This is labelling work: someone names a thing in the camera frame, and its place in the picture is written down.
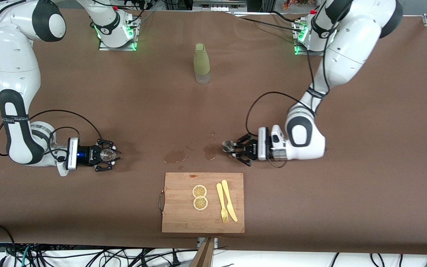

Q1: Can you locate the clear glass cup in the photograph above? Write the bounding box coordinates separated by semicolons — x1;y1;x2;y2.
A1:
100;147;117;162

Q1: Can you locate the yellow plastic fork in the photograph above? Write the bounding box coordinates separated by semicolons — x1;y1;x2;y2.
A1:
216;183;229;224

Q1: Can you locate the yellow plastic knife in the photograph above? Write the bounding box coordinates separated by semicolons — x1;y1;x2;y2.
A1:
221;179;238;223

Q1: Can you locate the wooden cutting board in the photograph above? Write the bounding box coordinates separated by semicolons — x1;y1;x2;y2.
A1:
161;172;245;234

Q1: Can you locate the glass bottle with green sleeve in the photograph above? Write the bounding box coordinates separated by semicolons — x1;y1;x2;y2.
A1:
193;43;211;85

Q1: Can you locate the wooden beam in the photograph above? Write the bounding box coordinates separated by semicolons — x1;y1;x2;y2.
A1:
189;237;216;267

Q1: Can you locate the brown paper table cover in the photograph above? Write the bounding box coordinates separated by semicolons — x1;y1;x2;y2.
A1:
0;8;427;256

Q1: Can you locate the grey equipment box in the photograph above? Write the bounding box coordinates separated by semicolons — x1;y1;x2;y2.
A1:
193;0;247;11

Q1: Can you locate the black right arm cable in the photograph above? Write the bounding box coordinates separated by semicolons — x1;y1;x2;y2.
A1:
0;109;103;161

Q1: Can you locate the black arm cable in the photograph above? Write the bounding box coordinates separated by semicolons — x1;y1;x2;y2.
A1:
0;109;103;161
246;91;316;169

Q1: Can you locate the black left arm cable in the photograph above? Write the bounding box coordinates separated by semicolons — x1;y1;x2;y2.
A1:
246;91;316;169

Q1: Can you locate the metal bracket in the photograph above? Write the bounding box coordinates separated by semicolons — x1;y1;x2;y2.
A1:
198;237;218;250

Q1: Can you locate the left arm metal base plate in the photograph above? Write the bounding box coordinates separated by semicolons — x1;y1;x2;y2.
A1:
291;20;334;56

